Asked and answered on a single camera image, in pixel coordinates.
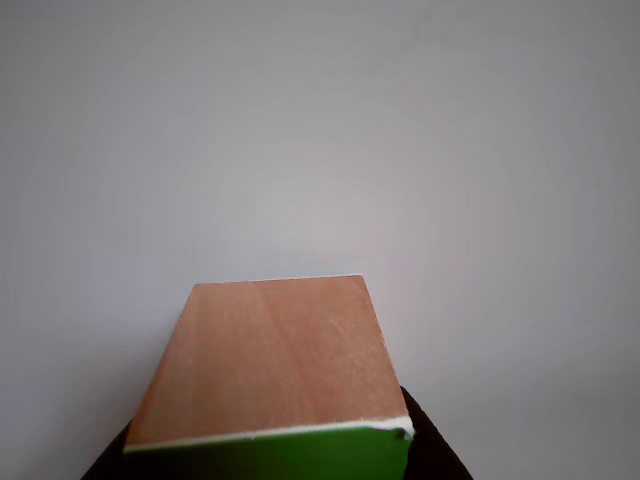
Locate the wooden cube with green face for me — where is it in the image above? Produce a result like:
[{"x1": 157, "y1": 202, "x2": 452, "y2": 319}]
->
[{"x1": 122, "y1": 273, "x2": 416, "y2": 480}]

